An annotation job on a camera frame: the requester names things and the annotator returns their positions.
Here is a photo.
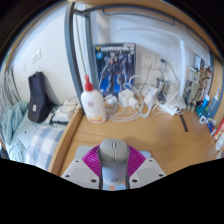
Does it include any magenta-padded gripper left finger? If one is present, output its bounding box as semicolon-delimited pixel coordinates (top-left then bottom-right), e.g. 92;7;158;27
61;144;103;190

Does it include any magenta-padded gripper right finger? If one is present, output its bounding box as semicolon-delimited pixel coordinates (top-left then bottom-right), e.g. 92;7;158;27
125;144;167;190

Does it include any white computer mouse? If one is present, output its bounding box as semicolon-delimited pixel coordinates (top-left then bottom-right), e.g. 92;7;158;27
97;138;130;191

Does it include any blue checkered quilt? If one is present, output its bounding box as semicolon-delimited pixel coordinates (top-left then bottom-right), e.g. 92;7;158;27
24;123;66;172

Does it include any black ruler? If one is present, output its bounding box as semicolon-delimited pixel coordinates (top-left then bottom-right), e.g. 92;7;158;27
179;113;189;133

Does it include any white power strip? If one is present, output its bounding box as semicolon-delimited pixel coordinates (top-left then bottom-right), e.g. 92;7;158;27
143;86;178;117

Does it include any white bottle with red cap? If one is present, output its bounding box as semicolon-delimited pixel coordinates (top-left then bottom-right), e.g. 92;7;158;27
80;74;108;125

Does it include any white power adapter block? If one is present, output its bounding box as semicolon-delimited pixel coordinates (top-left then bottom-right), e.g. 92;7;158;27
118;88;135;108

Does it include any teal blanket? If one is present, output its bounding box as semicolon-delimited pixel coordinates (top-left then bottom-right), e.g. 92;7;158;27
0;100;30;163

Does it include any teal bowl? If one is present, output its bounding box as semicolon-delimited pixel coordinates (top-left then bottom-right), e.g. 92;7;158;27
195;103;211;118

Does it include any black bag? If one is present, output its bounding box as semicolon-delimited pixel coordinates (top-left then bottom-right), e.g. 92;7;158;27
27;70;54;124

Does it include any glass cup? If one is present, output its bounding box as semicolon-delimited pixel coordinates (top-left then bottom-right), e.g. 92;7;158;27
156;76;169;96

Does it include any wooden tree figurine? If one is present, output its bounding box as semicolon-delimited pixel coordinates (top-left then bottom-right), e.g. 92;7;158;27
184;78;201;111

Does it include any blue robot model kit box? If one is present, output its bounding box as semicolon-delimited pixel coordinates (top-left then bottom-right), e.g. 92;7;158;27
93;42;137;98

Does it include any white desk lamp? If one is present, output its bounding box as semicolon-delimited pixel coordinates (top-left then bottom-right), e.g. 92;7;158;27
116;26;188;111

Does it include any colourful picture box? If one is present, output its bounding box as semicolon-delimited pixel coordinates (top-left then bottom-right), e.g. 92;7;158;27
193;54;214;101

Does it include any white cable tangle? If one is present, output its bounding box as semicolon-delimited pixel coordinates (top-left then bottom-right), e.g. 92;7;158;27
106;74;161;123

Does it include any white wall socket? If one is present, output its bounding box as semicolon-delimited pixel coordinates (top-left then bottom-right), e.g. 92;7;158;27
139;53;157;69

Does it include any white light switch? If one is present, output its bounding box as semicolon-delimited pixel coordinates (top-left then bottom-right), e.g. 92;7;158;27
31;49;43;64

